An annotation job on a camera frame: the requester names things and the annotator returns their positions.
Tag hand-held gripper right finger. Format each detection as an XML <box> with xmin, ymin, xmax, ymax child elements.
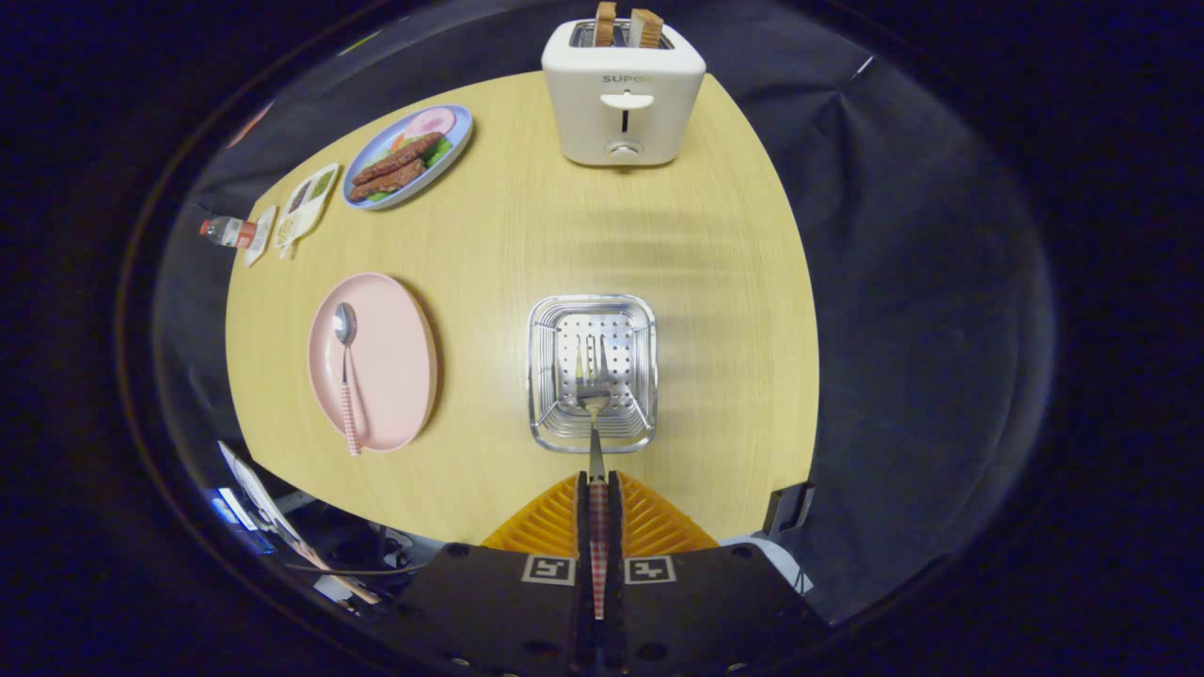
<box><xmin>607</xmin><ymin>470</ymin><xmax>831</xmax><ymax>677</ymax></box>

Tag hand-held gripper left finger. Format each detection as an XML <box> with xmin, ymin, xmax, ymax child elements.
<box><xmin>390</xmin><ymin>472</ymin><xmax>600</xmax><ymax>677</ymax></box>

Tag fork with checkered handle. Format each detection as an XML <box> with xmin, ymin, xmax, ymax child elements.
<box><xmin>576</xmin><ymin>334</ymin><xmax>610</xmax><ymax>622</ymax></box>

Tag spoon with checkered handle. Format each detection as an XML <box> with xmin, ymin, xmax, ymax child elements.
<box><xmin>332</xmin><ymin>302</ymin><xmax>363</xmax><ymax>457</ymax></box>

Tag small black box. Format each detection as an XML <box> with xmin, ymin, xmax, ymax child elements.
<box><xmin>762</xmin><ymin>481</ymin><xmax>816</xmax><ymax>539</ymax></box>

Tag pink plate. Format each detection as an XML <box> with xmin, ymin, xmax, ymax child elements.
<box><xmin>308</xmin><ymin>272</ymin><xmax>439</xmax><ymax>454</ymax></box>

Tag white paper sheets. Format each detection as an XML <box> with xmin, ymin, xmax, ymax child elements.
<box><xmin>216</xmin><ymin>440</ymin><xmax>382</xmax><ymax>607</ymax></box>

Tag brown meat strip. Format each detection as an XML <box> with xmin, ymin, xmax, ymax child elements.
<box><xmin>353</xmin><ymin>132</ymin><xmax>445</xmax><ymax>185</ymax></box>
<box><xmin>348</xmin><ymin>158</ymin><xmax>426</xmax><ymax>201</ymax></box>

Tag blue plate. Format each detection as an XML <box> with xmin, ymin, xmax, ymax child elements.
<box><xmin>341</xmin><ymin>103</ymin><xmax>474</xmax><ymax>211</ymax></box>

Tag white toaster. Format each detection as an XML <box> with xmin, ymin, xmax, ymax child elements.
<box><xmin>541</xmin><ymin>19</ymin><xmax>707</xmax><ymax>168</ymax></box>

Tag white sectioned dish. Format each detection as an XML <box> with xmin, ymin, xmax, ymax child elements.
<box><xmin>273</xmin><ymin>162</ymin><xmax>341</xmax><ymax>260</ymax></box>

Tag small white square coaster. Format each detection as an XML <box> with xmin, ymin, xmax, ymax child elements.
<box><xmin>244</xmin><ymin>204</ymin><xmax>279</xmax><ymax>268</ymax></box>

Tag pink ham slice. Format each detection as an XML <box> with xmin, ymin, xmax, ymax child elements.
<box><xmin>404</xmin><ymin>107</ymin><xmax>457</xmax><ymax>141</ymax></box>

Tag clear bottle with red cap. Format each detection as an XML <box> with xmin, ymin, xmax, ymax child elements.
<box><xmin>198</xmin><ymin>215</ymin><xmax>259</xmax><ymax>250</ymax></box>

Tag metal wire basket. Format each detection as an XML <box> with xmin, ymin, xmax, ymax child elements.
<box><xmin>527</xmin><ymin>293</ymin><xmax>658</xmax><ymax>454</ymax></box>

